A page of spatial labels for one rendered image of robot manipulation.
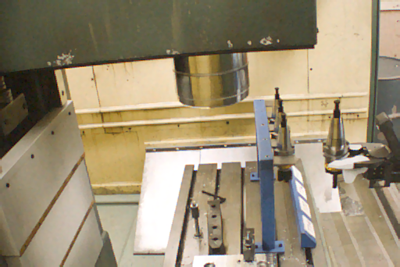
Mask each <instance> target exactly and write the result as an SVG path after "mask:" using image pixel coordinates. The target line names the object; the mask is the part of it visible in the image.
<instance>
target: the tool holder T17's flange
mask: <svg viewBox="0 0 400 267"><path fill-rule="evenodd" d="M345 141H346V140H345ZM349 146H350V145H349V141H346V145H345V146H344V147H343V148H330V147H328V146H327V139H326V140H325V141H323V152H324V153H323V157H325V158H327V159H330V160H333V161H334V160H344V159H346V158H347V157H349Z"/></svg>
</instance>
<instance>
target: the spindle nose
mask: <svg viewBox="0 0 400 267"><path fill-rule="evenodd" d="M170 59H171V64H172V68H173V83H174V89H175V92H176V94H177V100H178V101H179V102H180V103H181V104H182V105H186V106H188V107H192V108H196V109H215V108H221V107H225V106H228V105H234V104H237V103H238V102H240V101H244V99H246V98H247V97H248V95H249V94H250V86H251V80H250V68H249V56H248V52H245V53H237V54H219V55H204V56H195V57H180V58H170Z"/></svg>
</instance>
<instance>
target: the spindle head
mask: <svg viewBox="0 0 400 267"><path fill-rule="evenodd" d="M318 33H319V28H318V27H317V14H316V0H0V77H5V76H12V75H20V74H26V73H35V72H42V71H50V70H57V69H72V68H80V67H89V66H100V65H106V64H112V63H120V62H136V61H145V60H153V59H169V58H180V57H195V56H204V55H219V54H237V53H245V52H269V51H286V50H302V49H315V48H314V45H316V44H317V34H318Z"/></svg>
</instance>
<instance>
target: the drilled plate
mask: <svg viewBox="0 0 400 267"><path fill-rule="evenodd" d="M257 257H258V258H257ZM236 259H237V260H236ZM257 259H260V260H257ZM261 259H262V261H261ZM240 260H241V261H240ZM243 260H244V257H243V255H208V256H194V263H193V267H243V266H244V267H277V253H264V254H256V255H255V259H254V260H255V261H257V262H256V263H255V264H254V266H253V263H252V262H253V261H252V262H251V264H250V265H249V264H248V265H246V264H243V262H244V261H245V260H244V261H243ZM210 261H212V262H211V263H210ZM236 261H237V262H236ZM213 262H214V263H213ZM235 262H236V263H237V264H235ZM238 262H239V263H240V264H239V263H238ZM245 262H246V261H245ZM245 262H244V263H245ZM215 263H217V264H218V265H216V264H215ZM248 263H250V262H248ZM238 265H239V266H238ZM240 265H241V266H240Z"/></svg>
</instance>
